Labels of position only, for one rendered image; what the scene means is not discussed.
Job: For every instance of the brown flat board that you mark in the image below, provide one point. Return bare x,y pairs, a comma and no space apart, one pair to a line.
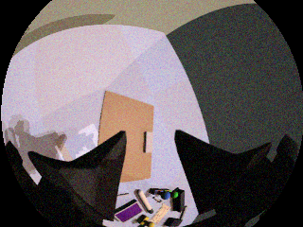
121,113

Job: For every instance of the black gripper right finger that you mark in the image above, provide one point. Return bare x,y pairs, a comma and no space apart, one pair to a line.
210,171

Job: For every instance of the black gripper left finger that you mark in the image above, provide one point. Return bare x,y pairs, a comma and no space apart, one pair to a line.
93,178

